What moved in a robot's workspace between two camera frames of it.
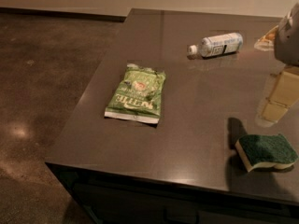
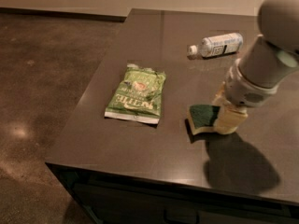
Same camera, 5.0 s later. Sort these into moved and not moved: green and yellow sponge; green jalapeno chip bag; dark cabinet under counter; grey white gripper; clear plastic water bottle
Moved: green and yellow sponge; grey white gripper
Not moved: green jalapeno chip bag; dark cabinet under counter; clear plastic water bottle
